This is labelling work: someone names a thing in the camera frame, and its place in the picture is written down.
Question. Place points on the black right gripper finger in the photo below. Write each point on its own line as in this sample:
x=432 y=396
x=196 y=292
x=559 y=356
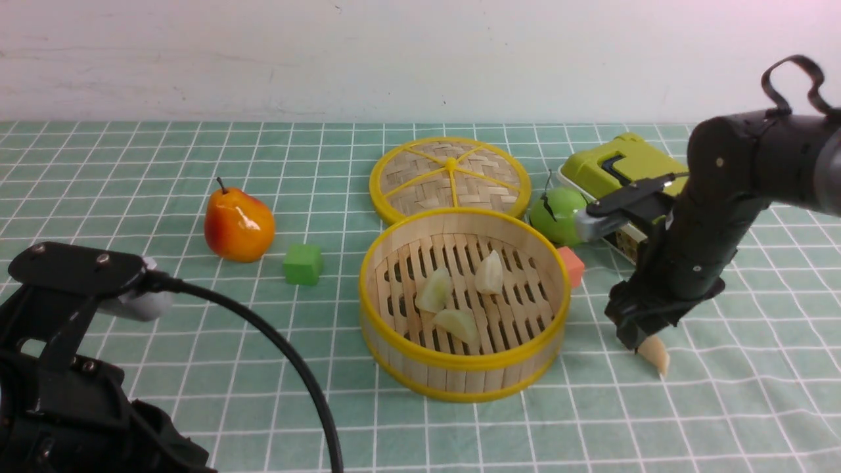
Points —
x=632 y=335

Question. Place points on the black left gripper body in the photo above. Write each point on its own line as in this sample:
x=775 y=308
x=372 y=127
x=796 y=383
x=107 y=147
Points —
x=44 y=321

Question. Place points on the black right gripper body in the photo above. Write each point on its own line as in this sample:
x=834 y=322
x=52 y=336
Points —
x=658 y=296

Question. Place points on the white dumpling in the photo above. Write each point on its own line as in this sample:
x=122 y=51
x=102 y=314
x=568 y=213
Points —
x=654 y=351
x=489 y=275

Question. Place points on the pale dumpling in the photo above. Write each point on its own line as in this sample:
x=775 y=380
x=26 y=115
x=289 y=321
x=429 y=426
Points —
x=459 y=323

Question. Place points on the greenish dumpling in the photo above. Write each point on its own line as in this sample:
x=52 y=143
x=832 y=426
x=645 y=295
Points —
x=435 y=293

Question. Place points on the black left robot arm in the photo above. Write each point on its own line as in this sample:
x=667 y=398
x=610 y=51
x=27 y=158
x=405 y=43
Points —
x=147 y=442

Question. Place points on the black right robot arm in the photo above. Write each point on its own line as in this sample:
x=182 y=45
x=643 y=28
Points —
x=738 y=166

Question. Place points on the bamboo steamer tray yellow rim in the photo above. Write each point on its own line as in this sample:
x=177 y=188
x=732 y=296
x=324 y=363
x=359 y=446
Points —
x=521 y=330

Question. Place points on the woven bamboo steamer lid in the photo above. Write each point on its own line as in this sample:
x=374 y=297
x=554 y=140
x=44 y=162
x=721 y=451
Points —
x=448 y=172

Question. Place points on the orange cube block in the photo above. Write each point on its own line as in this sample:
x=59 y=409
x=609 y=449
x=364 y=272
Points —
x=574 y=266

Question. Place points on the green apple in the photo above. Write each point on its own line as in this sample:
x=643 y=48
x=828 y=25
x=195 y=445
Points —
x=553 y=213

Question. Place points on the green lidded white box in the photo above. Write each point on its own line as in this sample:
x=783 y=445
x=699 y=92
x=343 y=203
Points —
x=598 y=171

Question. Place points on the orange red pear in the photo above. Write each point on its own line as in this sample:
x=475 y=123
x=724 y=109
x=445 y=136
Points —
x=237 y=226

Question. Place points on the green cube block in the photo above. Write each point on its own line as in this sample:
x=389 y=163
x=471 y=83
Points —
x=303 y=264

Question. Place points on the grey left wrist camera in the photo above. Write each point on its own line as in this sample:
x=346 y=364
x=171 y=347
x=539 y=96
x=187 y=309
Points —
x=136 y=305

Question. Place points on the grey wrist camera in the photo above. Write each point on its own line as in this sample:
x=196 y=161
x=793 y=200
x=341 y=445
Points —
x=136 y=305
x=592 y=227

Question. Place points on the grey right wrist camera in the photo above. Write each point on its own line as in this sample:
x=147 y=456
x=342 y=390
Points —
x=592 y=227

